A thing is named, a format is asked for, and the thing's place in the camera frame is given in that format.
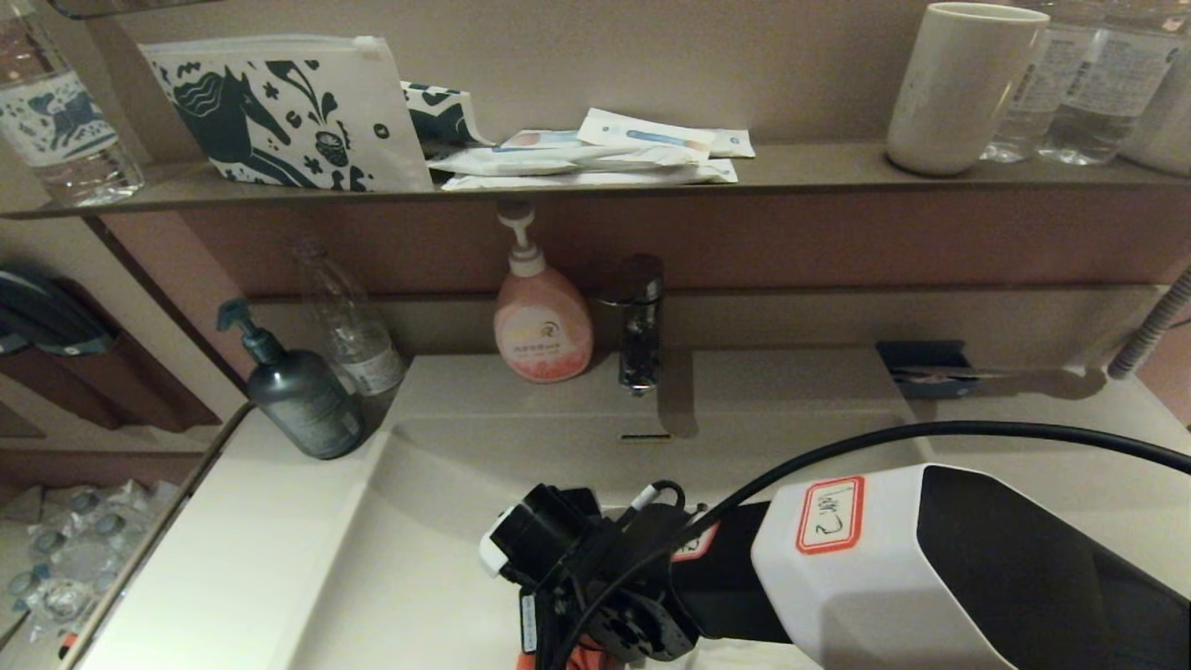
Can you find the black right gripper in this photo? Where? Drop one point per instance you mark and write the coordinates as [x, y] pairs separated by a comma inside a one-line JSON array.
[[619, 628]]

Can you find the orange microfibre cleaning cloth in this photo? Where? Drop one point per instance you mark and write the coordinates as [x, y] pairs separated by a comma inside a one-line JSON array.
[[582, 659]]

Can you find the chrome sink faucet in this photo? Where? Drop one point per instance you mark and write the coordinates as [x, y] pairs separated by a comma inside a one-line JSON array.
[[640, 326]]

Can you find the white wash basin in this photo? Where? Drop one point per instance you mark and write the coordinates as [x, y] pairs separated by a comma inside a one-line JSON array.
[[419, 577]]

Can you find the pink soap pump bottle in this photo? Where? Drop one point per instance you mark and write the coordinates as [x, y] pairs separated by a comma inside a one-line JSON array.
[[542, 328]]

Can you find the dark green pump bottle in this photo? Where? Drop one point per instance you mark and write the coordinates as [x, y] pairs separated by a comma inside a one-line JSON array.
[[300, 402]]

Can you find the clear empty plastic bottle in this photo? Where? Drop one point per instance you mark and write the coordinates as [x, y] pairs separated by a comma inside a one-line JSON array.
[[355, 337]]

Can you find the dark blue small box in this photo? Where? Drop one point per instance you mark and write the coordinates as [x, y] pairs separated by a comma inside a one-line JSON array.
[[914, 360]]

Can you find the flat white plastic packet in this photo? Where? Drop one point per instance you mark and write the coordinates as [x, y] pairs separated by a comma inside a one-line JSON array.
[[649, 176]]

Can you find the long white plastic packet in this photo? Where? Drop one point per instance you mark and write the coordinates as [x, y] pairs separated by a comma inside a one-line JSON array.
[[518, 162]]

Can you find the white toothbrush packet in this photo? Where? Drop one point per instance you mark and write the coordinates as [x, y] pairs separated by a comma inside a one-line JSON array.
[[649, 135]]

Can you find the white packet with orange print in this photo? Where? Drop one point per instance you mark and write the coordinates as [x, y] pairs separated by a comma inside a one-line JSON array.
[[541, 140]]

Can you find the small white sachet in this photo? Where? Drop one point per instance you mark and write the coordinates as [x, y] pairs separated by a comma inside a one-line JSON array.
[[733, 143]]

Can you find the brown wooden side shelf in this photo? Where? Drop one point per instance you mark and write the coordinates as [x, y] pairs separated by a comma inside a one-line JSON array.
[[158, 393]]

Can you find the small horse print pouch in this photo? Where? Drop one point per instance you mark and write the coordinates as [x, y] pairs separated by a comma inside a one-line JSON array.
[[445, 118]]

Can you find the shrink-wrapped bottle pack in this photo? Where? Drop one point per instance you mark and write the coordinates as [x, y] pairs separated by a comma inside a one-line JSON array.
[[74, 549]]

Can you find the large horse print zip pouch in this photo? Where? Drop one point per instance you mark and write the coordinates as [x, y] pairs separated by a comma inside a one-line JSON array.
[[369, 95]]

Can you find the beige ceramic cup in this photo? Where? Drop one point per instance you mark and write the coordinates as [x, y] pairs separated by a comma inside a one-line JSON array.
[[958, 93], [1161, 137]]

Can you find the dark blue bag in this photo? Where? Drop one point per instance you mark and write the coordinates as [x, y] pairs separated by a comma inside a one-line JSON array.
[[46, 314]]

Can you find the clear water bottle white label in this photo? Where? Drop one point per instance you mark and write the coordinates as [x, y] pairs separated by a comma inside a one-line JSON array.
[[1104, 95], [1025, 113]]

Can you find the water bottle blue print label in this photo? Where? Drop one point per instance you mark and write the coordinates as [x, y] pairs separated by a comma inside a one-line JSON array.
[[63, 123]]

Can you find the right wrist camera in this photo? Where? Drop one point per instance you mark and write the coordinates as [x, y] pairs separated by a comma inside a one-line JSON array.
[[540, 535]]

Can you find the brown wall shelf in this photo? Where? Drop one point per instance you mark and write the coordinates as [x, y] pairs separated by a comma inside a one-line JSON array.
[[837, 169]]

